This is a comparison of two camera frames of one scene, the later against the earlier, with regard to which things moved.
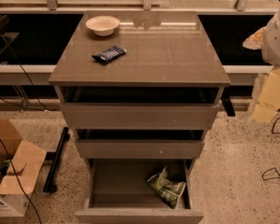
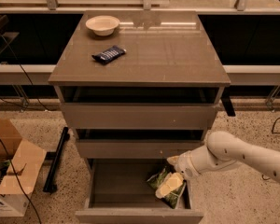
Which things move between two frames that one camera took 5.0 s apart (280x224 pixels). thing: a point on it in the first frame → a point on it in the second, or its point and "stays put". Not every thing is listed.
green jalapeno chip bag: (170, 191) stays put
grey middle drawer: (134, 144) stays put
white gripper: (277, 41) → (186, 165)
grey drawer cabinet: (157, 101) stays put
